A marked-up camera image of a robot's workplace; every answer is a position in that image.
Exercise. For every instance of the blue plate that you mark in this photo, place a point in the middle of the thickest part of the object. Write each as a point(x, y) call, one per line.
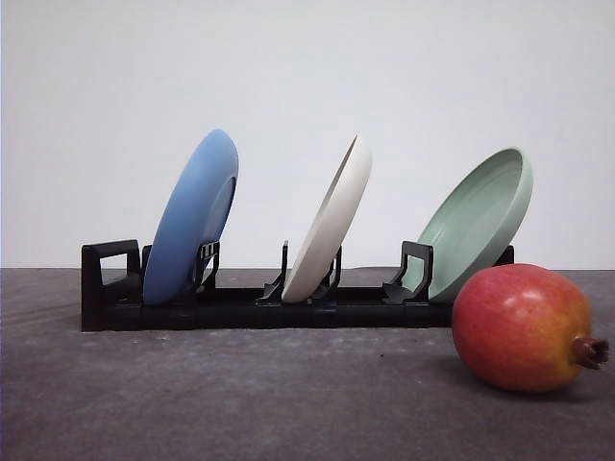
point(192, 214)

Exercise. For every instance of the black plastic dish rack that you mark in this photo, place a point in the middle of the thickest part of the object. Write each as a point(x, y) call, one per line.
point(113, 296)

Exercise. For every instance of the red pomegranate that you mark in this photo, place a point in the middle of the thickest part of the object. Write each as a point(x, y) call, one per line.
point(523, 328)

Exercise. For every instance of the white plate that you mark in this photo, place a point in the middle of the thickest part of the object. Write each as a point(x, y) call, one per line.
point(332, 229)

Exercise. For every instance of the green plate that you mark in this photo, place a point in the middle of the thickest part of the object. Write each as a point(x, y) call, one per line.
point(479, 215)

